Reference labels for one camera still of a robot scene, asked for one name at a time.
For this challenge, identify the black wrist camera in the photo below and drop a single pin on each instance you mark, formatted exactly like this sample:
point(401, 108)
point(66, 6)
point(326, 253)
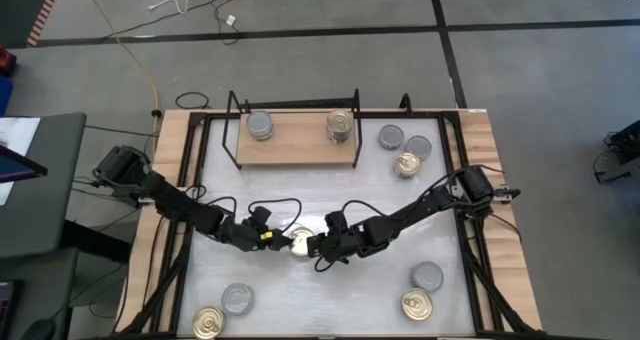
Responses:
point(260, 215)
point(336, 222)

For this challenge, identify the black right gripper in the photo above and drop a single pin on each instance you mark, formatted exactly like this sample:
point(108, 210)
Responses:
point(340, 245)

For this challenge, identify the white label sticker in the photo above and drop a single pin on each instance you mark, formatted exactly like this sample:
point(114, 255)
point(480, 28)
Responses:
point(477, 111)

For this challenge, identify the white paper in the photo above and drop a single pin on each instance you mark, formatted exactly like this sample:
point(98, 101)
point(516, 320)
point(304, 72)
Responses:
point(20, 132)

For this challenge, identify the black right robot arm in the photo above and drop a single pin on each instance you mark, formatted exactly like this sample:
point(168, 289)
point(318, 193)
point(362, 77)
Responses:
point(425, 207)

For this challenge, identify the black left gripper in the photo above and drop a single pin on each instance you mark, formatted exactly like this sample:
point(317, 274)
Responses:
point(247, 237)

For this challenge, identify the black desk base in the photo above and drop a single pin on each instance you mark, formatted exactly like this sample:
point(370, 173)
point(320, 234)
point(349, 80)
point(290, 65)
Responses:
point(95, 240)

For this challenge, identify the silver lid green label can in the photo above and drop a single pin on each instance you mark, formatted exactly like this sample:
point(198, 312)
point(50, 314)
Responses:
point(428, 276)
point(259, 121)
point(237, 298)
point(390, 136)
point(260, 137)
point(418, 147)

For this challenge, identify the grey desk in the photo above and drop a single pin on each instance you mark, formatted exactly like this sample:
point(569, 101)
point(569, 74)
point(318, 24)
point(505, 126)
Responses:
point(45, 205)

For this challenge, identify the white plug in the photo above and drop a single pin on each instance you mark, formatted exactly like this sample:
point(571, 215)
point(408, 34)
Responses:
point(230, 20)

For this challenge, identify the wooden shelf black metal frame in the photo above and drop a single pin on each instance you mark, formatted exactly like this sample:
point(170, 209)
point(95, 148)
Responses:
point(297, 147)

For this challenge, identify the dark mat striped edge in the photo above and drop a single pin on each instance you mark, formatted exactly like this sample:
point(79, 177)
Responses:
point(20, 10)

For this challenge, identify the blue object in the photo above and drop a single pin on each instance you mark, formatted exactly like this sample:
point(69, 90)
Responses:
point(4, 95)

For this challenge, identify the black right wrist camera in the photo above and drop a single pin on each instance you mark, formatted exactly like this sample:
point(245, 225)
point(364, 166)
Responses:
point(336, 222)

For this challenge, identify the gold lid blue label can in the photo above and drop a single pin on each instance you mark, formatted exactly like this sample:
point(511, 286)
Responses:
point(208, 323)
point(300, 241)
point(340, 120)
point(417, 304)
point(340, 138)
point(406, 164)

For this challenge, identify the dark desk monitor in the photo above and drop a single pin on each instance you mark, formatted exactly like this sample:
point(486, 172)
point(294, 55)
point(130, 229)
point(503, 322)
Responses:
point(12, 166)

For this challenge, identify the dark keyboard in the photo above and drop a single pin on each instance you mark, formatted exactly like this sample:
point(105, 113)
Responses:
point(7, 305)

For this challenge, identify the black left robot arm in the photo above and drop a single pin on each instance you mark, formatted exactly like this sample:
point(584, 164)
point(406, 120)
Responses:
point(175, 205)

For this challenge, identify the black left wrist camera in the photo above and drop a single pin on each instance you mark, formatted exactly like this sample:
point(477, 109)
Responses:
point(260, 215)

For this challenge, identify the red object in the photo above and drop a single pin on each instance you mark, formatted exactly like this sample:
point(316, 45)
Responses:
point(6, 60)

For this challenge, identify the black metal table frame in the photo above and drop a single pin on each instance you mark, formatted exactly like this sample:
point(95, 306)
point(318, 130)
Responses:
point(425, 115)

